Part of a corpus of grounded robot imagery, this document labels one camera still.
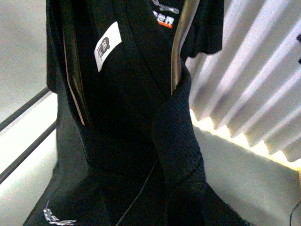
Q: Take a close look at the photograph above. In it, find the silver metal clothes hanger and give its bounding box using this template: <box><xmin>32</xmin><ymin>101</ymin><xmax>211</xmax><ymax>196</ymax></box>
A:
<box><xmin>60</xmin><ymin>0</ymin><xmax>199</xmax><ymax>129</ymax></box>

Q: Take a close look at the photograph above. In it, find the lower horizontal rack rod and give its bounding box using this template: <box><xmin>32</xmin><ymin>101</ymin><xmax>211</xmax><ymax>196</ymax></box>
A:
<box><xmin>0</xmin><ymin>121</ymin><xmax>56</xmax><ymax>184</ymax></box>

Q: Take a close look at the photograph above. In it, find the black printed t-shirt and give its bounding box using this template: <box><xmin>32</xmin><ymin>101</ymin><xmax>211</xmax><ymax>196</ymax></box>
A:
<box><xmin>25</xmin><ymin>0</ymin><xmax>248</xmax><ymax>226</ymax></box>

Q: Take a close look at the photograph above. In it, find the upper horizontal rack rod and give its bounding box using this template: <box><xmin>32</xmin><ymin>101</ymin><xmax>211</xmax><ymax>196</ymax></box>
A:
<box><xmin>0</xmin><ymin>88</ymin><xmax>50</xmax><ymax>131</ymax></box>

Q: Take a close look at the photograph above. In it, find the horizontal rack rod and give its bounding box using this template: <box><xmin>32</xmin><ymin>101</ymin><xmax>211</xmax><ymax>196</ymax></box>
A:
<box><xmin>0</xmin><ymin>88</ymin><xmax>50</xmax><ymax>131</ymax></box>
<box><xmin>0</xmin><ymin>121</ymin><xmax>56</xmax><ymax>184</ymax></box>

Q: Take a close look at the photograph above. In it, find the black cable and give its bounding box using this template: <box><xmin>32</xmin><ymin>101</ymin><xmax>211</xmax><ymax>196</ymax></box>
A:
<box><xmin>288</xmin><ymin>200</ymin><xmax>301</xmax><ymax>226</ymax></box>

